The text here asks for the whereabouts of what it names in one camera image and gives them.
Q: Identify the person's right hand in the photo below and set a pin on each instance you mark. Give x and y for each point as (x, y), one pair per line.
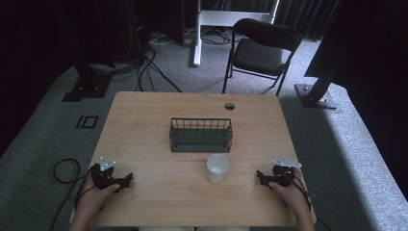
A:
(290, 194)

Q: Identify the person's left hand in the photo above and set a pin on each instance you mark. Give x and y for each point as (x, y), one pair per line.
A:
(93, 199)

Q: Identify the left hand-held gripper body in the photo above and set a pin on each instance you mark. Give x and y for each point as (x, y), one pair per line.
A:
(102, 179)

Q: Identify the white cup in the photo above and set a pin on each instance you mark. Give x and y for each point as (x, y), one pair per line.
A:
(217, 169)

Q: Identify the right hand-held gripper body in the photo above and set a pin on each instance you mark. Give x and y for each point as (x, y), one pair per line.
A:
(283, 174)

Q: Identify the black folding chair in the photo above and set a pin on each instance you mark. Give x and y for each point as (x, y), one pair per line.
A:
(261, 54)

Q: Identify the black metal stand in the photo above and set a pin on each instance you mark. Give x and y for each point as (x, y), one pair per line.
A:
(316, 94)
(87, 80)

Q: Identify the white desk frame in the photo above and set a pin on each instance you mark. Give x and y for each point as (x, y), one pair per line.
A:
(201, 19)

